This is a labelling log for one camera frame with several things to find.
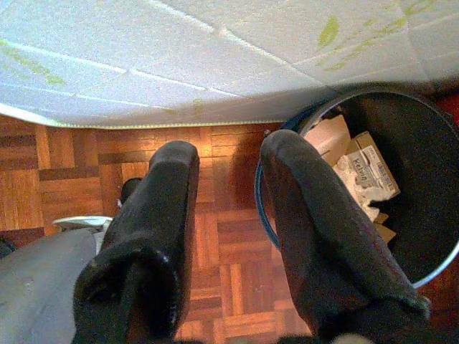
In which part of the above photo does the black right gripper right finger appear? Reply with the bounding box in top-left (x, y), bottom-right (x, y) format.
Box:
top-left (260, 128), bottom-right (432, 344)

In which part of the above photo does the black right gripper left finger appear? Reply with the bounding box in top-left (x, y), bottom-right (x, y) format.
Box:
top-left (72, 140), bottom-right (201, 344)

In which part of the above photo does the black right robot foot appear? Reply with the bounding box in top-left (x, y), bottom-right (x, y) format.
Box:
top-left (117, 177), bottom-right (144, 212)

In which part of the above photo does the small brown cardboard scrap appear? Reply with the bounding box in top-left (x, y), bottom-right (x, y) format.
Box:
top-left (372, 213), bottom-right (398, 250)

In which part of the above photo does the cardboard box with printed label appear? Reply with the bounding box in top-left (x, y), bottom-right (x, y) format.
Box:
top-left (346, 130), bottom-right (402, 198)

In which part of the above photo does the plain brown cardboard box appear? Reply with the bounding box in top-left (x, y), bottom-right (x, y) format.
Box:
top-left (304, 114), bottom-right (354, 164)

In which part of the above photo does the black round waste bin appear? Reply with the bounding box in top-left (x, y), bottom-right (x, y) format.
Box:
top-left (253, 84), bottom-right (459, 290)

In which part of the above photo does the grey right robot leg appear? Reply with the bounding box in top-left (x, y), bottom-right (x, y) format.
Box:
top-left (0, 214), bottom-right (114, 344)

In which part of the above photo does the large red cushion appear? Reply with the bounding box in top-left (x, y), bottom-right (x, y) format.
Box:
top-left (434, 91), bottom-right (459, 125)

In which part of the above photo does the white quilted mattress green print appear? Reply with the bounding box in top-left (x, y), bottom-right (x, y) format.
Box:
top-left (0, 0), bottom-right (459, 129)

